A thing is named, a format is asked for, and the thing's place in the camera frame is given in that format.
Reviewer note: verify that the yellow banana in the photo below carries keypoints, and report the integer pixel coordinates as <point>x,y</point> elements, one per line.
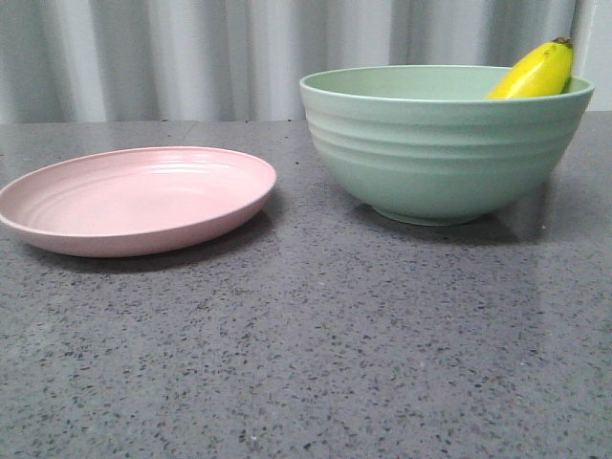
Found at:
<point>544,71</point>

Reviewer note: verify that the green ribbed bowl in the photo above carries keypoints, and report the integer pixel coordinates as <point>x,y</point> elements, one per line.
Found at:
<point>424,144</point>

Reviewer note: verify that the white curtain backdrop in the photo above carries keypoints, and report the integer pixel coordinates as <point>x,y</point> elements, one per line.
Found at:
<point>242,60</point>

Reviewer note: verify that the pink plate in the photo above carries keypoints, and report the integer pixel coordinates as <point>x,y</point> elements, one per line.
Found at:
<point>136,201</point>

